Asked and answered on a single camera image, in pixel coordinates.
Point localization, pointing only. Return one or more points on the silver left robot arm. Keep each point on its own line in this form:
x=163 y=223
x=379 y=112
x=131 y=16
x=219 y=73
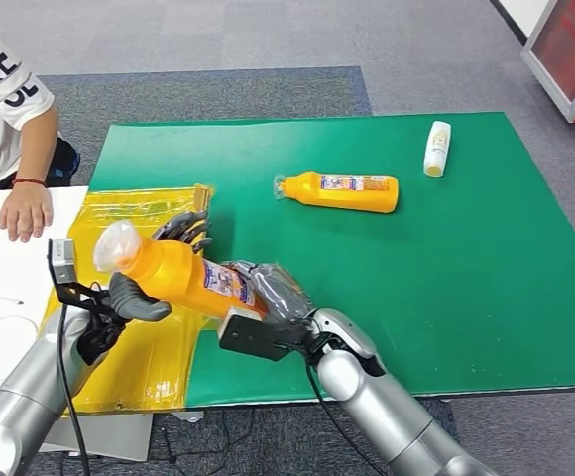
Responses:
x=29 y=394

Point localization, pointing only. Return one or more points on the orange bottle with clear cap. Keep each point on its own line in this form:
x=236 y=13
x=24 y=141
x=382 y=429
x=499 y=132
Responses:
x=347 y=193
x=178 y=276

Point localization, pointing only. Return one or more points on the grey plate under table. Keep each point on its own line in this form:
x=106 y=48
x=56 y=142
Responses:
x=118 y=437

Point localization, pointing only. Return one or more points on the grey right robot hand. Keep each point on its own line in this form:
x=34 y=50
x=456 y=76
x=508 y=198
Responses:
x=278 y=292

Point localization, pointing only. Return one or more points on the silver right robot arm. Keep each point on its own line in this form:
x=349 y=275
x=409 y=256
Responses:
x=382 y=414

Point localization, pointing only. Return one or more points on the small white bottle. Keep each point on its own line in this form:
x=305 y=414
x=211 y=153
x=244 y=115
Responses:
x=437 y=148

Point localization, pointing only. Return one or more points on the red and white cabinet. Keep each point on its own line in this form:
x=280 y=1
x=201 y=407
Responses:
x=570 y=52

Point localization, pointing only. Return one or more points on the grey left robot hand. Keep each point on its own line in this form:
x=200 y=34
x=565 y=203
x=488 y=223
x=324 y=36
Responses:
x=134 y=303

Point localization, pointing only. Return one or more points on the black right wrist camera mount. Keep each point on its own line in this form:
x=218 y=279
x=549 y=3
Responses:
x=253 y=338

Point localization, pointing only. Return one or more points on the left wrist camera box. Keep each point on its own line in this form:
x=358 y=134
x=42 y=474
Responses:
x=63 y=259

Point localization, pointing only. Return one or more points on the yellow plastic sheet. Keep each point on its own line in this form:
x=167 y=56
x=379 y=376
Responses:
x=158 y=368

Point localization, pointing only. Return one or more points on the person's hand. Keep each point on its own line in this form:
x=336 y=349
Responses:
x=26 y=210

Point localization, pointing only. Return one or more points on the green table mat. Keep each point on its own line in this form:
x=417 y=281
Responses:
x=391 y=276

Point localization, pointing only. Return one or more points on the person's forearm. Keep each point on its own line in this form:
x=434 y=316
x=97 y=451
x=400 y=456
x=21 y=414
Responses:
x=37 y=144

